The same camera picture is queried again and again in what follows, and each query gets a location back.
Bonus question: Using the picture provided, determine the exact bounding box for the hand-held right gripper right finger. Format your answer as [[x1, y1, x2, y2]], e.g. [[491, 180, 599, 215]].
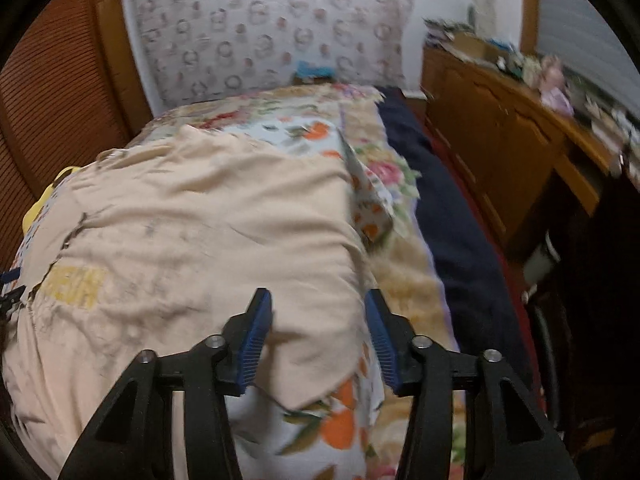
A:
[[364, 288, 581, 480]]

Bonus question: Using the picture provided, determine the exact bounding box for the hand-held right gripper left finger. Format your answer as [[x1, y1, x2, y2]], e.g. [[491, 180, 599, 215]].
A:
[[57, 287, 275, 480]]

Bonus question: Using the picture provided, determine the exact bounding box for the beige garment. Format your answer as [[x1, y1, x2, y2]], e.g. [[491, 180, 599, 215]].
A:
[[0, 125, 372, 480]]

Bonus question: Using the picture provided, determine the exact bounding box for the yellow plush toy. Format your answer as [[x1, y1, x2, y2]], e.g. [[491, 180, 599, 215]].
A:
[[22, 166, 77, 236]]

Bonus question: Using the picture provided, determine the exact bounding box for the floral blanket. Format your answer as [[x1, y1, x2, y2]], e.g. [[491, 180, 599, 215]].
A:
[[125, 84, 466, 480]]

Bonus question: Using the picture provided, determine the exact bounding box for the orange fruit print bed sheet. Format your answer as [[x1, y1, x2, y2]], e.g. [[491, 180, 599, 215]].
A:
[[10, 110, 401, 480]]

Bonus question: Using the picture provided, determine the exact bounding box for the navy blue blanket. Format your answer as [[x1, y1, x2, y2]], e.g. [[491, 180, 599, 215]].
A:
[[375, 86, 543, 401]]

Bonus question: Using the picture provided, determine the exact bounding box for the white container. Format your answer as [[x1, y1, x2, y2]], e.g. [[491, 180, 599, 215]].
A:
[[525, 232, 562, 286]]

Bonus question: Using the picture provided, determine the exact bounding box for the wooden louvered wardrobe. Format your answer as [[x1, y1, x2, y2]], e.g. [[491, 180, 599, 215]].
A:
[[0, 0, 151, 271]]

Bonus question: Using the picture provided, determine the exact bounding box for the wooden cabinet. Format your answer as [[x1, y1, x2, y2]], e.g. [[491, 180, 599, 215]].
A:
[[420, 45, 626, 261]]

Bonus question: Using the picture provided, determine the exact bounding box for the small blue object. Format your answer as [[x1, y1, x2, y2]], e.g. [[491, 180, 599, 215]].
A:
[[292, 60, 335, 84]]

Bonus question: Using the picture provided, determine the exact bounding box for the cardboard box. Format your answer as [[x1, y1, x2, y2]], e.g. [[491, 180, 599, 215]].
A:
[[444, 32, 502, 62]]

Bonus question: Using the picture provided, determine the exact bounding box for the pink doll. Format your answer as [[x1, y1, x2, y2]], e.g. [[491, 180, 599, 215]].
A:
[[537, 55, 576, 116]]

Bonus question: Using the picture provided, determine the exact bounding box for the window blind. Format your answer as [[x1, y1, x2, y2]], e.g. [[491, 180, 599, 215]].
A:
[[535, 0, 640, 111]]

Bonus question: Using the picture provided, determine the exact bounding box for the ring patterned headboard cover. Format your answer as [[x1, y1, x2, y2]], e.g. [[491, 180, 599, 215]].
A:
[[122, 0, 417, 111]]

